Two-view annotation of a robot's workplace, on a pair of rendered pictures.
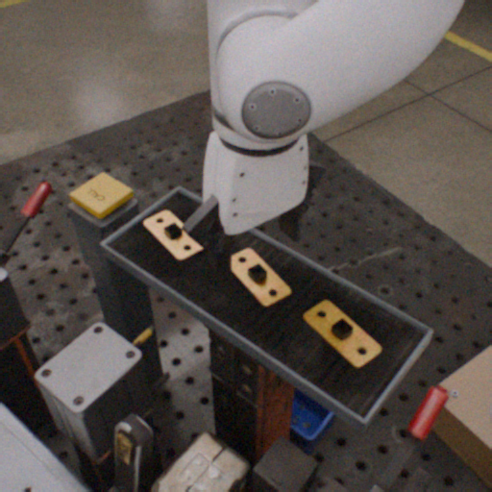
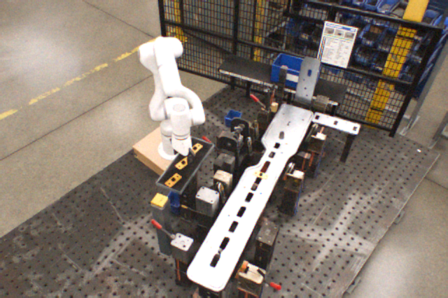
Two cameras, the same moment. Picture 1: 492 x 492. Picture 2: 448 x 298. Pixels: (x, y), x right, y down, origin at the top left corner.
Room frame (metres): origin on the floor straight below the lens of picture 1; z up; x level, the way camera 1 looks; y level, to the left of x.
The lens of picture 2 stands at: (0.63, 1.36, 2.66)
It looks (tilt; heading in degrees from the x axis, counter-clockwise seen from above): 46 degrees down; 255
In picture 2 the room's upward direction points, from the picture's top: 2 degrees clockwise
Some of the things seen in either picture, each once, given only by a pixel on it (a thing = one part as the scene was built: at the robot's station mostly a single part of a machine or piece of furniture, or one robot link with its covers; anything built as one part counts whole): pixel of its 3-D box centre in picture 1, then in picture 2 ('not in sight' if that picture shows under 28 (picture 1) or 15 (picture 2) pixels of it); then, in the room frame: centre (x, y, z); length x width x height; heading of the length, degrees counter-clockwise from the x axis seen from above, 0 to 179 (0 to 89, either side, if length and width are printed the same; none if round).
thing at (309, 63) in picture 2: not in sight; (306, 80); (-0.44, -0.54, 1.17); 0.12 x 0.01 x 0.34; 141
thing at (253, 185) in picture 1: (258, 168); (181, 140); (0.46, -0.02, 1.32); 0.10 x 0.07 x 0.11; 125
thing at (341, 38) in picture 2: not in sight; (336, 44); (-0.69, -0.71, 1.30); 0.23 x 0.02 x 0.31; 141
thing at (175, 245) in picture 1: (173, 232); (173, 179); (0.52, 0.08, 1.17); 0.08 x 0.04 x 0.01; 38
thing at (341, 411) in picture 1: (255, 288); (186, 163); (0.44, -0.01, 1.16); 0.37 x 0.14 x 0.02; 51
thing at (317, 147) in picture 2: not in sight; (313, 155); (-0.38, -0.17, 0.87); 0.12 x 0.09 x 0.35; 141
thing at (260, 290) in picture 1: (257, 274); (183, 162); (0.46, -0.02, 1.17); 0.08 x 0.04 x 0.01; 35
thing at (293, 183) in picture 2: not in sight; (290, 192); (-0.14, 0.08, 0.87); 0.12 x 0.09 x 0.35; 141
